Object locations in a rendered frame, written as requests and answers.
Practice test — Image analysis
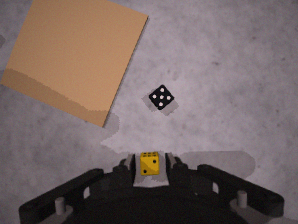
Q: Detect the yellow die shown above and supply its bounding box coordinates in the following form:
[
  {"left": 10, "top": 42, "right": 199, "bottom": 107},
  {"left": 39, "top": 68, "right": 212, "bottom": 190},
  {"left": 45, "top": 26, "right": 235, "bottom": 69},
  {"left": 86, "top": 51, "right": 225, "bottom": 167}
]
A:
[{"left": 140, "top": 152, "right": 160, "bottom": 175}]

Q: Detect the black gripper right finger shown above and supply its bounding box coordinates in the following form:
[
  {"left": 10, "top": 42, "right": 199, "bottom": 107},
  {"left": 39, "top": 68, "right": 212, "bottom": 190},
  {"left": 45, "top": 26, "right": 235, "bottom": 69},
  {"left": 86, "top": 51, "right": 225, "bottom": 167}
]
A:
[{"left": 165, "top": 153, "right": 284, "bottom": 224}]

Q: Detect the black die with white pips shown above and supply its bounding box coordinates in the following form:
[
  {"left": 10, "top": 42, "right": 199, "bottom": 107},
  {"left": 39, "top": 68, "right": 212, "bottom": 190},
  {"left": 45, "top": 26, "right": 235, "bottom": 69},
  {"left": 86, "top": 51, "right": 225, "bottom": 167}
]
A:
[{"left": 149, "top": 85, "right": 174, "bottom": 110}]

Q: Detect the tan square mat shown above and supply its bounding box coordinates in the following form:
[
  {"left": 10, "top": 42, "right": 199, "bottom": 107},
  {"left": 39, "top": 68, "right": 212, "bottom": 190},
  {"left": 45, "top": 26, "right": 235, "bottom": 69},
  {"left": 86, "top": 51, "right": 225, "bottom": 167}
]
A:
[{"left": 0, "top": 0, "right": 148, "bottom": 127}]

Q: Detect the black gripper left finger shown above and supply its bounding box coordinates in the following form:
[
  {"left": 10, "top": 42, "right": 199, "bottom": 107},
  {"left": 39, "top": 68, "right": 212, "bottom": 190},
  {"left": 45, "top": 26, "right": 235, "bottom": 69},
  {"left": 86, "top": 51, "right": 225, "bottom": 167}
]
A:
[{"left": 18, "top": 154, "right": 136, "bottom": 224}]

